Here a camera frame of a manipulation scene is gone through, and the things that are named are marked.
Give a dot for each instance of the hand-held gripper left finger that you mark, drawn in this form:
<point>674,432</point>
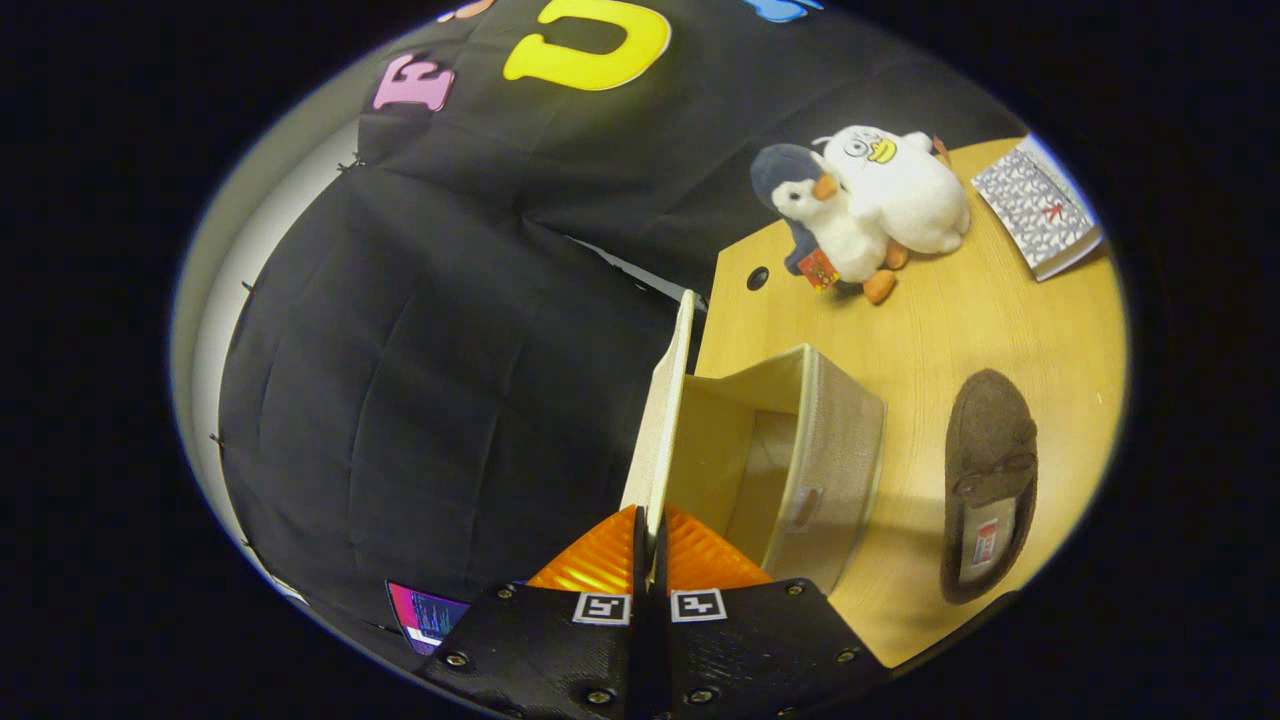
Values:
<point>540,650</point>

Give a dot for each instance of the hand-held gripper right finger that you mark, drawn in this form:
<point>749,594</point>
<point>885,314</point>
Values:
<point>770,650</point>

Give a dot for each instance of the beige fabric storage box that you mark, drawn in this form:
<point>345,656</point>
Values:
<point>830,450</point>

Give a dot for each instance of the brown fuzzy slipper shoe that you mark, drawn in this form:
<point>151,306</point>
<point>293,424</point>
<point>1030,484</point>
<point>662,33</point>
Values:
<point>985,430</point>

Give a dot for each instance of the glowing colourful screen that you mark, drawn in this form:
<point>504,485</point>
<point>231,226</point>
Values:
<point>425,615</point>

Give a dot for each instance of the thin grey bar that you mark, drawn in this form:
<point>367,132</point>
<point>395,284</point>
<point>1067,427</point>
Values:
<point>630,268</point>

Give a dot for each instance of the penguin plush toy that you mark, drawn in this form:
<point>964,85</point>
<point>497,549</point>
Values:
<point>835,225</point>

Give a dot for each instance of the white duck plush toy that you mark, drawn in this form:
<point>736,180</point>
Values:
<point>910,190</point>

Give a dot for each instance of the grey patterned cover book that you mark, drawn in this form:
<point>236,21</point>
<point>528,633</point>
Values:
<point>1035,205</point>

